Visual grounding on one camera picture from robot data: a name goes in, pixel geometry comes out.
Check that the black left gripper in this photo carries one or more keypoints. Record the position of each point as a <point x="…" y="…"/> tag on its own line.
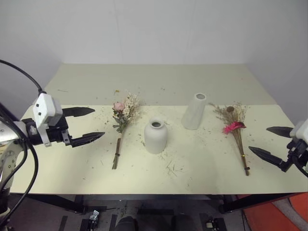
<point x="56" y="133"/>

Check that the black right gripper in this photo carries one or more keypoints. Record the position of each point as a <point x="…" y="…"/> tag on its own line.
<point x="296" y="150"/>

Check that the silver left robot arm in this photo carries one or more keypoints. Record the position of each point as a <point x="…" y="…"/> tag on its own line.
<point x="9" y="134"/>

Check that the rounded white ceramic vase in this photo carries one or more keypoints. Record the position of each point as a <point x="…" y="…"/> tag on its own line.
<point x="155" y="137"/>

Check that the tall tapered white vase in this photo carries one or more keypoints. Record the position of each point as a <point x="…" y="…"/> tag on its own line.
<point x="194" y="111"/>

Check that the pink white dried bouquet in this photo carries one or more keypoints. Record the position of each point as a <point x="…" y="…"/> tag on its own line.
<point x="122" y="120"/>

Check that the magenta dried flower bouquet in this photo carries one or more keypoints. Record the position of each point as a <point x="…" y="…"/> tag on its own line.
<point x="233" y="127"/>

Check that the orange floor mat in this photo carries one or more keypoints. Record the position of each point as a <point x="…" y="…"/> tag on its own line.
<point x="284" y="219"/>

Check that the black foot with metal clip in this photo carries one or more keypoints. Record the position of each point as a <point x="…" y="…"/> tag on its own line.
<point x="211" y="224"/>
<point x="94" y="214"/>

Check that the dark rounded shape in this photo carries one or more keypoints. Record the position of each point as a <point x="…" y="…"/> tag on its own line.
<point x="126" y="223"/>

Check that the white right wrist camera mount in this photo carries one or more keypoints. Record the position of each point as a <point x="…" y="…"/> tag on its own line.
<point x="300" y="130"/>

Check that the black metal table frame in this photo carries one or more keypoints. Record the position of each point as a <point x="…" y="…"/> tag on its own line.
<point x="149" y="197"/>

